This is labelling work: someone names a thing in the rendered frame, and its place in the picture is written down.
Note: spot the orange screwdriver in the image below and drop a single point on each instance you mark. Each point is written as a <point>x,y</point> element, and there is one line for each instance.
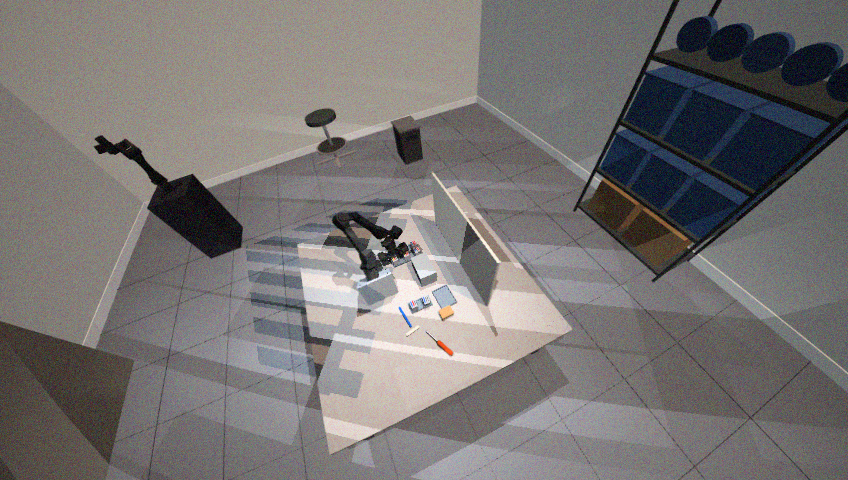
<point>443,346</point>

